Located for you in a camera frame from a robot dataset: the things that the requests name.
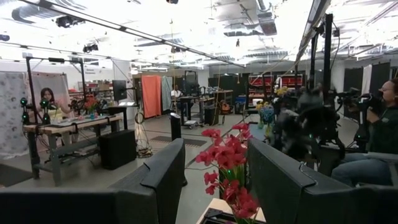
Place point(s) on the white patterned backdrop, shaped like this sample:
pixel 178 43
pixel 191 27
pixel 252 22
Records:
pixel 12 118

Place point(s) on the orange background flowers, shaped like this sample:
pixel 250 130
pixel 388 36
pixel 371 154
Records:
pixel 90 104

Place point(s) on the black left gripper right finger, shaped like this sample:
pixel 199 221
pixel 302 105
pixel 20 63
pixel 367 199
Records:
pixel 295 205

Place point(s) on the teal hanging cloth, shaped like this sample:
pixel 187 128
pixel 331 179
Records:
pixel 167 93

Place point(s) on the blue and yellow background flowers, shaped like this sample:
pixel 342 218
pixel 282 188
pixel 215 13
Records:
pixel 266 115

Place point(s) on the black floor box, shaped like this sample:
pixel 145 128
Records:
pixel 117 149

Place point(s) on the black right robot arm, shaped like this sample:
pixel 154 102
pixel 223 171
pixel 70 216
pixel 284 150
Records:
pixel 311 124

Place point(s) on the small black monitor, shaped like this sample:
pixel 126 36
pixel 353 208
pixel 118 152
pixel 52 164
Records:
pixel 119 90

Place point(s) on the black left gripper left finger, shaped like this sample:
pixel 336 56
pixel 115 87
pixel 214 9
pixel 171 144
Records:
pixel 140 205

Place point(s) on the person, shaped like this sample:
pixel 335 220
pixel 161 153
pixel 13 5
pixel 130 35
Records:
pixel 176 92
pixel 382 133
pixel 49 99

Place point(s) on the wooden workbench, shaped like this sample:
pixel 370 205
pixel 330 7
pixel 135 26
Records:
pixel 77 122

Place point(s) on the black floor stand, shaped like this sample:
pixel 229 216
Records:
pixel 175 127

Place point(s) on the red flower bunch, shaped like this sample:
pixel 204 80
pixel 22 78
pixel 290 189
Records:
pixel 227 155

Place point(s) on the orange hanging cloth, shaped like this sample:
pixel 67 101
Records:
pixel 151 96

